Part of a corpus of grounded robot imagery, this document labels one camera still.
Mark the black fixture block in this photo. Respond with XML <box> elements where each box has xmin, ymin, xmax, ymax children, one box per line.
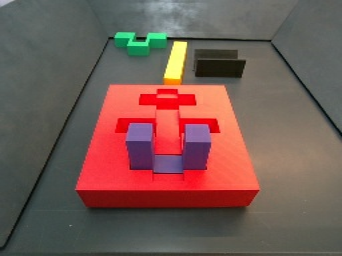
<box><xmin>194</xmin><ymin>49</ymin><xmax>246</xmax><ymax>78</ymax></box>

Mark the purple U-shaped block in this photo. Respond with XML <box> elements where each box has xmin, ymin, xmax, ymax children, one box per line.
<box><xmin>126</xmin><ymin>123</ymin><xmax>211</xmax><ymax>174</ymax></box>

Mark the yellow long bar block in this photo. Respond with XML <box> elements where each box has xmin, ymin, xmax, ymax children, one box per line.
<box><xmin>163</xmin><ymin>41</ymin><xmax>187</xmax><ymax>85</ymax></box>

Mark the red puzzle base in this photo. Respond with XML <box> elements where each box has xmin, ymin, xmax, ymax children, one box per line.
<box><xmin>76</xmin><ymin>85</ymin><xmax>259</xmax><ymax>208</ymax></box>

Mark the green zigzag block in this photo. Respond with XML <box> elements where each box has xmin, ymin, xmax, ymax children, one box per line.
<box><xmin>114</xmin><ymin>32</ymin><xmax>167</xmax><ymax>56</ymax></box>

